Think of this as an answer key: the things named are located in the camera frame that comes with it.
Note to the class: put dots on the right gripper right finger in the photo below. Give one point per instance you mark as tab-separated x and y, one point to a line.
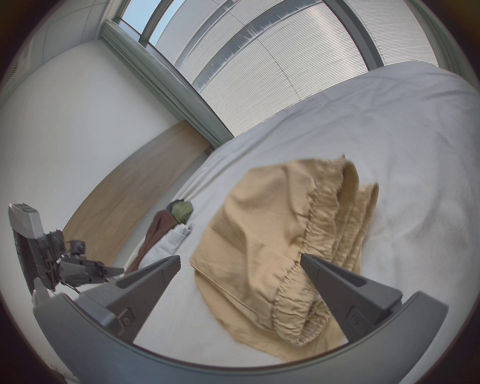
348	296

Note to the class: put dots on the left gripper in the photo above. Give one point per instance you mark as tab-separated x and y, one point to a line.
82	273

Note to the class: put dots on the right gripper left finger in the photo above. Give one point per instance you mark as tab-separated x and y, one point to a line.
142	292

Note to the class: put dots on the tan shorts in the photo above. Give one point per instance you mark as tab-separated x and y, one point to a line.
262	225

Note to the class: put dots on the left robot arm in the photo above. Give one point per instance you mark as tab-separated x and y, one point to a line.
26	225

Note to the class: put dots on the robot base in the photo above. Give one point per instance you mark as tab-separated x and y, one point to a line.
40	297

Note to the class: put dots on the bed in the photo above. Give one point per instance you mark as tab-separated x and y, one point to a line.
375	131

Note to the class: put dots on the pale blue garment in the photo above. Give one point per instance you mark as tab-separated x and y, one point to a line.
165	247

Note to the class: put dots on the brown garment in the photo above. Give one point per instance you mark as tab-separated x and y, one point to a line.
157	232

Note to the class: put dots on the green garment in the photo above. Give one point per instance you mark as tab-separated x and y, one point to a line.
182	212

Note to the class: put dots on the grey-green curtain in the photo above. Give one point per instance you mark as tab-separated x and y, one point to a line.
168	82
446	37

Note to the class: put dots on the window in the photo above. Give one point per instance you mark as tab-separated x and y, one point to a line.
281	56

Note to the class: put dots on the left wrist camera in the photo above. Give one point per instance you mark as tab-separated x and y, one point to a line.
77	248

